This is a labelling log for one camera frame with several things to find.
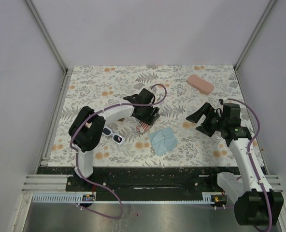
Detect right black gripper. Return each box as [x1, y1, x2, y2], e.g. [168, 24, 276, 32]
[186, 102, 227, 138]

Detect flag print glasses case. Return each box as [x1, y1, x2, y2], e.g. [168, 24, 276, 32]
[136, 121, 150, 133]

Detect light blue cleaning cloth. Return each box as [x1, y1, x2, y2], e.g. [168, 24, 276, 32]
[148, 127, 178, 156]

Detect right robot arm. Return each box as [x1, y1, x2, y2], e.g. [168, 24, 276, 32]
[186, 99, 284, 232]

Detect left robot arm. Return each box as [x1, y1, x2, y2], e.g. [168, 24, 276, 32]
[69, 102, 160, 191]

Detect floral table mat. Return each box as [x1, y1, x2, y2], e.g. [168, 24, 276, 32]
[47, 64, 264, 168]

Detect pink glasses case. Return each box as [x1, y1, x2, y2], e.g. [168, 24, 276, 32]
[186, 74, 214, 95]

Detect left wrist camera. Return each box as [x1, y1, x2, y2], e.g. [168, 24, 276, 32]
[123, 88, 155, 105]

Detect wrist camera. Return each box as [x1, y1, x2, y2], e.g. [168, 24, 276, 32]
[123, 88, 155, 105]
[222, 103, 241, 124]

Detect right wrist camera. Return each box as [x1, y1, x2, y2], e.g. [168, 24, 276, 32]
[222, 103, 241, 124]

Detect white frame sunglasses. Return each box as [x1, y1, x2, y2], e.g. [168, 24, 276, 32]
[102, 127, 125, 145]

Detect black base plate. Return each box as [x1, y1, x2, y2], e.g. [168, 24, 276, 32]
[38, 167, 240, 198]

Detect white slotted cable duct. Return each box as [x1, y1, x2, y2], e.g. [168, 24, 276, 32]
[32, 192, 227, 204]

